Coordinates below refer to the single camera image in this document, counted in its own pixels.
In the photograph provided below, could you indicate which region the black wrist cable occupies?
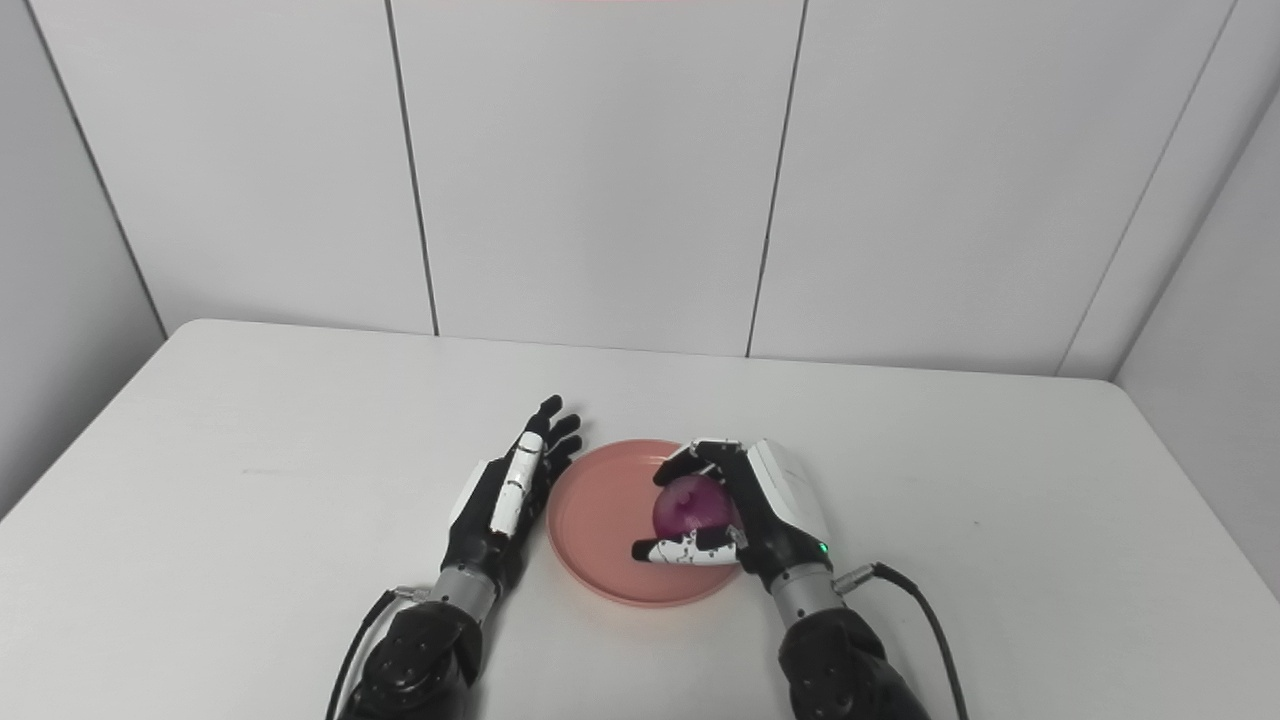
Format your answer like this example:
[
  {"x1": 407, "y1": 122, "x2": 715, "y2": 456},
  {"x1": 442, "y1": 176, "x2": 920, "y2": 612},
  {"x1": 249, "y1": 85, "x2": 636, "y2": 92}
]
[
  {"x1": 835, "y1": 562, "x2": 969, "y2": 720},
  {"x1": 325, "y1": 587, "x2": 432, "y2": 720}
]

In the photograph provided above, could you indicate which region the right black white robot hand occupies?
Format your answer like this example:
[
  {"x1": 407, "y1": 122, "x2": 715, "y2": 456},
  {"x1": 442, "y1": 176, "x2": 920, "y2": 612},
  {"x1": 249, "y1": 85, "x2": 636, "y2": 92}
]
[{"x1": 632, "y1": 437, "x2": 834, "y2": 593}]

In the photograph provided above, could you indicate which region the purple red onion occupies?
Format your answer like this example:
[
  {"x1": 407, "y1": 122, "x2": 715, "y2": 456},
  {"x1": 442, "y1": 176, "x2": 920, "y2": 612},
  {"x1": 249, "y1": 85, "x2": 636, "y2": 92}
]
[{"x1": 652, "y1": 475, "x2": 738, "y2": 542}]

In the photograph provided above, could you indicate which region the pink round plate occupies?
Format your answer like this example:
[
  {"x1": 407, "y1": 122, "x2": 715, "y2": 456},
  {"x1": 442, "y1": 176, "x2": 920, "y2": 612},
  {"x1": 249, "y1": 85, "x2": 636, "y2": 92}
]
[{"x1": 546, "y1": 439, "x2": 761, "y2": 609}]

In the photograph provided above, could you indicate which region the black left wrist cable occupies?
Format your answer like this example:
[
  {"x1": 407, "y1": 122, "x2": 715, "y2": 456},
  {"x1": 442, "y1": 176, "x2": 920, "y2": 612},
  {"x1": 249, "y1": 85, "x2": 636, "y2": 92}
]
[{"x1": 325, "y1": 587, "x2": 432, "y2": 720}]

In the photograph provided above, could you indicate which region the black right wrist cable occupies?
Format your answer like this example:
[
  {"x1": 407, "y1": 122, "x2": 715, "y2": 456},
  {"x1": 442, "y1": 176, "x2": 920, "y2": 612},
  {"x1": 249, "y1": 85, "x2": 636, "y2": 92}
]
[{"x1": 835, "y1": 562, "x2": 969, "y2": 720}]

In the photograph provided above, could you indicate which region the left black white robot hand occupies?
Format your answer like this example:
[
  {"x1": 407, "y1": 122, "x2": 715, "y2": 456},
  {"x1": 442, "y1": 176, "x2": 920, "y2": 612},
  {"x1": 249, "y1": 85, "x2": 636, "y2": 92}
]
[{"x1": 440, "y1": 395, "x2": 584, "y2": 596}]

